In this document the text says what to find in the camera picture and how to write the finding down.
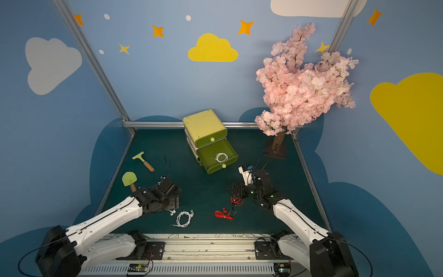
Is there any green circuit board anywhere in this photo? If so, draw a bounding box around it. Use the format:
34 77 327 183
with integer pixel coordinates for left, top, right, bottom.
126 263 150 277
273 263 292 277

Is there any left green circuit board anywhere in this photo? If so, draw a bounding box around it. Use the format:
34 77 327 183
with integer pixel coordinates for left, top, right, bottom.
126 263 150 277

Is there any red earphones coil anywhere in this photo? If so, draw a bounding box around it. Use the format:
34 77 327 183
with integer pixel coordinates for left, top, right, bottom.
230 195 244 207

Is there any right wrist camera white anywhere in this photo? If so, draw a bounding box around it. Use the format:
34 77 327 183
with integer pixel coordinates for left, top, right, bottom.
238 166 253 186

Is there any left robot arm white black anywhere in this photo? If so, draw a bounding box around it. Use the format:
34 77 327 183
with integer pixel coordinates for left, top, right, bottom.
35 177 182 277

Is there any pink blossom artificial tree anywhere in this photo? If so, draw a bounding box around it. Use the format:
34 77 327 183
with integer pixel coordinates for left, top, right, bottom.
255 23 359 157

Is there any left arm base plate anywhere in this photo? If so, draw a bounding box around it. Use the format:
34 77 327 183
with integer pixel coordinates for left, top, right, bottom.
137 241 166 261

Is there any red earphones lower bundle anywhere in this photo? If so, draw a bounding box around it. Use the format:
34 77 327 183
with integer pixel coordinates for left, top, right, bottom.
214 208 236 220

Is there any green three-drawer cabinet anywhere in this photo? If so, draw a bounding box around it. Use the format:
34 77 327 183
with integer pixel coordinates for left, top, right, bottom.
183 109 238 174

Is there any aluminium rail front frame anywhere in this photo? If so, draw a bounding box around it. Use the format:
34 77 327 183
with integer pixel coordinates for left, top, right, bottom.
55 232 359 277

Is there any right green circuit board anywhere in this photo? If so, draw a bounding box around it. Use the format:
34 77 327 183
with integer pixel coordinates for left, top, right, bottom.
273 263 292 277

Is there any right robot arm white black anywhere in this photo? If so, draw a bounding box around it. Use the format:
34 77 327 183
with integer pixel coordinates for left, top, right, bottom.
229 166 359 277

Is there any green round paddle wooden handle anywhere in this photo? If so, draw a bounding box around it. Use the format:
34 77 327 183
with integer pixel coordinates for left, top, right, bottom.
122 172 137 192

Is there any green drawer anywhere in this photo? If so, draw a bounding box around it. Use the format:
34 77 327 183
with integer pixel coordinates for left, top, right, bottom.
197 138 238 174
195 128 228 148

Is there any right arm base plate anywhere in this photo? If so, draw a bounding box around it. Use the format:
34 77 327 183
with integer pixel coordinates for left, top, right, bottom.
254 240 290 260

